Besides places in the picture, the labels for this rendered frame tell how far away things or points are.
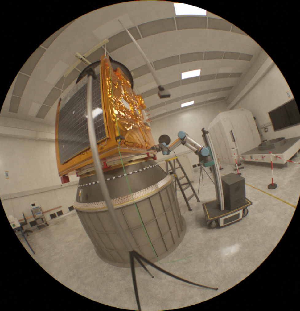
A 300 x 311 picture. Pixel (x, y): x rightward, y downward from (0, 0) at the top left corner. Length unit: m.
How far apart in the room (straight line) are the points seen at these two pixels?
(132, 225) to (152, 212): 0.33
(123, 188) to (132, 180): 0.18
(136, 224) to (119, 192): 0.48
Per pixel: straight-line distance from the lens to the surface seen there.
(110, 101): 1.46
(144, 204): 1.39
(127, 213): 1.37
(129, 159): 1.54
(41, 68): 4.58
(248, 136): 7.64
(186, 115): 9.94
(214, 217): 2.00
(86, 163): 1.51
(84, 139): 1.49
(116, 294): 1.84
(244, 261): 1.78
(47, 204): 6.22
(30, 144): 6.54
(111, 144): 1.19
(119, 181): 1.41
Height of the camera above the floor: 1.54
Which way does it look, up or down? 4 degrees up
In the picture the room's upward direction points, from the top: 16 degrees counter-clockwise
